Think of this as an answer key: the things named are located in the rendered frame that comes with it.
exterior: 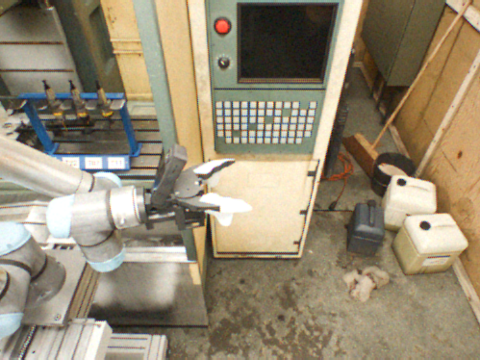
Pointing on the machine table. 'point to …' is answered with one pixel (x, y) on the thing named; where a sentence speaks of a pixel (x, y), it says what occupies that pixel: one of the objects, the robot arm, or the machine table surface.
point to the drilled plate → (4, 124)
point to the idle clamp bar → (69, 125)
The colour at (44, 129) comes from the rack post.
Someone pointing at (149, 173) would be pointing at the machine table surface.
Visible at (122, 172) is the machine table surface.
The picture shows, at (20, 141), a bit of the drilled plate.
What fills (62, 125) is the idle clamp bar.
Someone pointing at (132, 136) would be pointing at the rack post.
